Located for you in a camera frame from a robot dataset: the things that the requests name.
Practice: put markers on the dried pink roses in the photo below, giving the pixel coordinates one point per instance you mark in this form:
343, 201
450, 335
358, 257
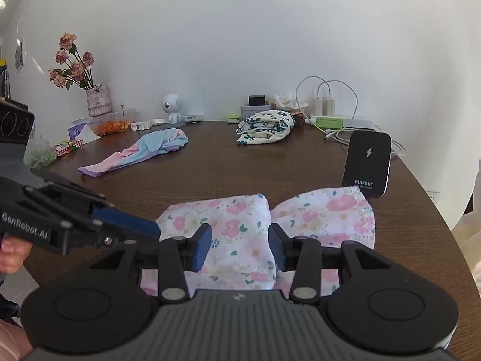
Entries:
77, 68

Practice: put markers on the white robot figurine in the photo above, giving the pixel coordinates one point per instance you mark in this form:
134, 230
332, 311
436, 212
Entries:
173, 105

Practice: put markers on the person's left hand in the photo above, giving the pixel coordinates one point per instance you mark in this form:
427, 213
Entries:
13, 254

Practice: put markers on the clear plastic food container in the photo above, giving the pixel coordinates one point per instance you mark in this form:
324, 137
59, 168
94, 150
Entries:
112, 124

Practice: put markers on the small red box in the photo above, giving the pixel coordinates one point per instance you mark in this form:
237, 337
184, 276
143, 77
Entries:
298, 120

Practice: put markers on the red white checkered packet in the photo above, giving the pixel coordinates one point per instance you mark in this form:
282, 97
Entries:
69, 147

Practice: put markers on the speckled white vase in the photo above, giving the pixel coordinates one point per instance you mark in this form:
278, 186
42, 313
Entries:
99, 101

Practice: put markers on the crumpled white tissue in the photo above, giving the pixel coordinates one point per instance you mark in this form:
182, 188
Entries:
287, 100

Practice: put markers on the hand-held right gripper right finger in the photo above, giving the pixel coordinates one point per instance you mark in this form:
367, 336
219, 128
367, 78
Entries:
277, 248

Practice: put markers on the white power strip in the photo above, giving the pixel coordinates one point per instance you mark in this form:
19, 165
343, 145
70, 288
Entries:
360, 122

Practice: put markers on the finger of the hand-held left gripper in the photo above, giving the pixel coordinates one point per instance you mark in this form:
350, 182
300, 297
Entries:
127, 222

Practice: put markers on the white wall socket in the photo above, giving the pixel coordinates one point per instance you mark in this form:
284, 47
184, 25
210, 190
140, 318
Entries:
434, 197

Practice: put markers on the black adapter block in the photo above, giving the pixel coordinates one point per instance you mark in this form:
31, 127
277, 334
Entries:
257, 100

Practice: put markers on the pastel pink blue pants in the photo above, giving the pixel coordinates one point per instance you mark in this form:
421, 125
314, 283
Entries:
150, 146

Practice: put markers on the person's pink jacket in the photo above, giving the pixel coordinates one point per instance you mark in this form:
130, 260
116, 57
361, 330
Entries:
13, 342

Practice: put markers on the cream teal floral folded cloth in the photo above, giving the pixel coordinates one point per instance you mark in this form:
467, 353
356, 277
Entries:
265, 128

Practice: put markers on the grey tin box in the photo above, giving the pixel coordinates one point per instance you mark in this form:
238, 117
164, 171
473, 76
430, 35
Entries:
255, 112

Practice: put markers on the white charger plug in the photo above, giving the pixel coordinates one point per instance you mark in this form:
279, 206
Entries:
330, 106
318, 106

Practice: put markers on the small white device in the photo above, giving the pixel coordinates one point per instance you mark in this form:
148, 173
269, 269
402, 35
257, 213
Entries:
193, 118

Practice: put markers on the green box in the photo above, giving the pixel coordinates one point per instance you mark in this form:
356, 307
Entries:
330, 122

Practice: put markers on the clear bag of greens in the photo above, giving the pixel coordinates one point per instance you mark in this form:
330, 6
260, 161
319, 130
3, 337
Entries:
39, 154

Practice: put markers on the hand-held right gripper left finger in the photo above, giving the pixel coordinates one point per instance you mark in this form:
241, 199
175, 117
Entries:
201, 248

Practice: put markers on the white tissue pack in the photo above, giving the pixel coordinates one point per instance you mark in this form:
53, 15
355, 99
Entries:
80, 131

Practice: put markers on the pink floral romper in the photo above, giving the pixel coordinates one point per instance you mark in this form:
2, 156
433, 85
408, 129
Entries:
240, 229

